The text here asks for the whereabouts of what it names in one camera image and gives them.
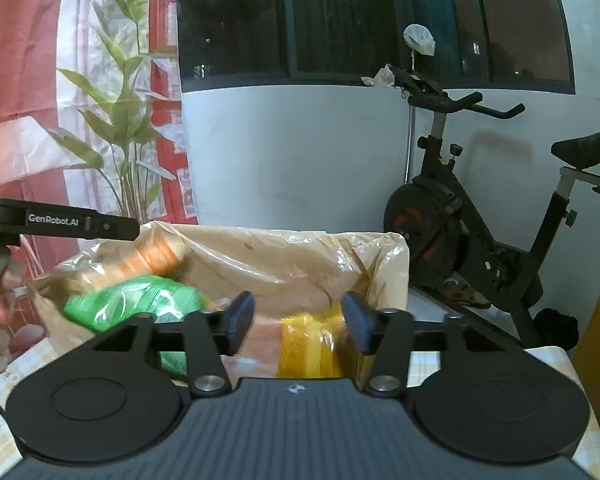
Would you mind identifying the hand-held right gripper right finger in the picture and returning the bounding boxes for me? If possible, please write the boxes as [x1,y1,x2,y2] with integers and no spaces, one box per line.
[340,290,501,394]

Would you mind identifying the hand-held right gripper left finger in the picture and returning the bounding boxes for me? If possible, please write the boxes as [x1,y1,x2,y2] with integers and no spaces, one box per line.
[87,290,257,396]

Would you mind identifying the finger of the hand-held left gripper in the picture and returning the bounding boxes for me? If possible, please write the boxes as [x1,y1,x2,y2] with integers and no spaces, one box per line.
[87,214,142,242]

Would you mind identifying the cardboard box with plastic liner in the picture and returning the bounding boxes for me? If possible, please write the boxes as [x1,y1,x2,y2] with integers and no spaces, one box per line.
[30,220,412,387]

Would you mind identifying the green snack bag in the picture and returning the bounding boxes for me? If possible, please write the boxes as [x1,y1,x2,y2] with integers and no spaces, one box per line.
[62,276,207,377]

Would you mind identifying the yellow snack packet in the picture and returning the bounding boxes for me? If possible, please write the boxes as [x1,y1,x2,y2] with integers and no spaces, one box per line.
[278,310,362,379]

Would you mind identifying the black exercise bike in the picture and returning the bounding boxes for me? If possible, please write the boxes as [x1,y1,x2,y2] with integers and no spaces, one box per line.
[382,67,600,349]

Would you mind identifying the black bag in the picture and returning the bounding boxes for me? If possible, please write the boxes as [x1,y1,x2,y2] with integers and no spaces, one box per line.
[534,308,580,350]

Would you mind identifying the crumpled white tissue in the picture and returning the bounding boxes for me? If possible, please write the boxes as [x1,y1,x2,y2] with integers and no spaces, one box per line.
[361,63,397,87]

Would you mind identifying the white plastic bag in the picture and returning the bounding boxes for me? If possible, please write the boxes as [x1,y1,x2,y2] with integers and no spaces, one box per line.
[403,23,436,57]

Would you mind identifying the dark window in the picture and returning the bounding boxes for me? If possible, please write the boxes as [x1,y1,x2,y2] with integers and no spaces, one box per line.
[176,0,576,95]

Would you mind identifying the printed wall cloth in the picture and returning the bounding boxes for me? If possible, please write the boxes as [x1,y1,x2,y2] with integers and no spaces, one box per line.
[0,0,202,281]

